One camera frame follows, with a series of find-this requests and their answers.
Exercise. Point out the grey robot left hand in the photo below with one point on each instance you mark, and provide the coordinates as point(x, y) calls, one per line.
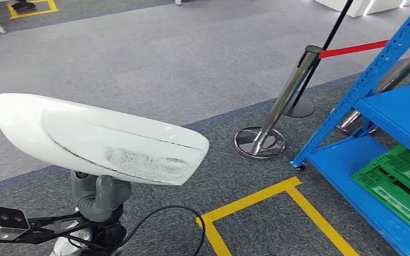
point(109, 194)

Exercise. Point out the white curved body panel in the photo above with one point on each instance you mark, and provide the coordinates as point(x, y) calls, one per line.
point(95, 137)

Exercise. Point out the blue metal shelf rack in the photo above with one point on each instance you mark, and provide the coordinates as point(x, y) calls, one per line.
point(396, 109)

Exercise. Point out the black pole stand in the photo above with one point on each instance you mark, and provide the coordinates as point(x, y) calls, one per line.
point(298, 107)

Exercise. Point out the green plastic crate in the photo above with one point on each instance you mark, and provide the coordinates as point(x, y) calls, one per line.
point(374, 187)
point(403, 162)

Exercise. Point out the short red barrier belt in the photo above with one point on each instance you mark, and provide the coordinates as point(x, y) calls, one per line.
point(353, 48)

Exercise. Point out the white lit display block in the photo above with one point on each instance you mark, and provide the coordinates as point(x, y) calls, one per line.
point(346, 7)

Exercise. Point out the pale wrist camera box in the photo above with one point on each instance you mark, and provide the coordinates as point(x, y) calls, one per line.
point(3, 222)

